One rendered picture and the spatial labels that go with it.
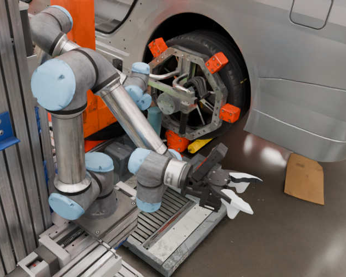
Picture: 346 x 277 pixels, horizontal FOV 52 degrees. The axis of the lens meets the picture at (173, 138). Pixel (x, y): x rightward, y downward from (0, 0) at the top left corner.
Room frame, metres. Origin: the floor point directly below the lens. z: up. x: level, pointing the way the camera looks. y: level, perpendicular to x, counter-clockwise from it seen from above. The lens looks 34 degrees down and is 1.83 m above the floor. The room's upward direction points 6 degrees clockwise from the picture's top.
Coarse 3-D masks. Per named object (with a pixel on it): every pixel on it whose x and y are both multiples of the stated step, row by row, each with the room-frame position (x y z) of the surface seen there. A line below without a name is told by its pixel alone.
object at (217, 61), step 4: (220, 52) 1.83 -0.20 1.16; (216, 56) 1.78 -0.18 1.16; (220, 56) 1.80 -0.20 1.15; (224, 56) 1.82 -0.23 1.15; (208, 60) 1.80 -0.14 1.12; (212, 60) 1.79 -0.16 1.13; (216, 60) 1.77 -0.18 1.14; (220, 60) 1.77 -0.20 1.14; (224, 60) 1.79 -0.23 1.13; (208, 64) 1.80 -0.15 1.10; (212, 64) 1.79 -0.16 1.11; (216, 64) 1.77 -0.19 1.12; (220, 64) 1.76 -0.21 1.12; (224, 64) 1.79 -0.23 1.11; (208, 68) 1.80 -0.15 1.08; (212, 68) 1.78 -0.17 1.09; (216, 68) 1.77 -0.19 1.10; (220, 68) 1.81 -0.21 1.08; (212, 72) 1.78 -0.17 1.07
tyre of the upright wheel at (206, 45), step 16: (192, 32) 2.10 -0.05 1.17; (208, 32) 2.09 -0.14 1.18; (192, 48) 1.96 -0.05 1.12; (208, 48) 1.90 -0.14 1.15; (224, 48) 1.94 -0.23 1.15; (240, 64) 1.92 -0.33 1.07; (224, 80) 1.83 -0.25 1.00; (240, 80) 1.84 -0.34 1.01; (240, 96) 1.80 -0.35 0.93; (240, 112) 1.83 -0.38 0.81; (224, 128) 1.80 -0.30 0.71
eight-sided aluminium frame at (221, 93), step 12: (168, 48) 1.95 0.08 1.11; (180, 48) 1.96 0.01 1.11; (156, 60) 2.00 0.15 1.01; (192, 60) 1.86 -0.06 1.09; (204, 60) 1.82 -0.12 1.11; (156, 72) 2.05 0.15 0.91; (204, 72) 1.81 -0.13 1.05; (216, 72) 1.83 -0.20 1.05; (216, 84) 1.76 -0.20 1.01; (156, 96) 2.04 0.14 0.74; (216, 96) 1.75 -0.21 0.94; (216, 108) 1.75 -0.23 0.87; (168, 120) 1.96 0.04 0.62; (216, 120) 1.74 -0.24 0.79; (192, 132) 1.82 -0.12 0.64; (204, 132) 1.77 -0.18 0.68
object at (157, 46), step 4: (156, 40) 2.02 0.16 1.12; (160, 40) 2.04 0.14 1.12; (152, 44) 2.02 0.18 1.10; (156, 44) 2.00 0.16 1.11; (160, 44) 2.02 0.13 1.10; (164, 44) 2.04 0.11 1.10; (152, 48) 2.02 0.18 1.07; (156, 48) 2.00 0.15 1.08; (160, 48) 2.00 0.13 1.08; (164, 48) 2.02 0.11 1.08; (152, 52) 2.02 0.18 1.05; (156, 52) 2.00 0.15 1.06; (160, 52) 1.98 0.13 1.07; (156, 56) 2.00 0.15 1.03
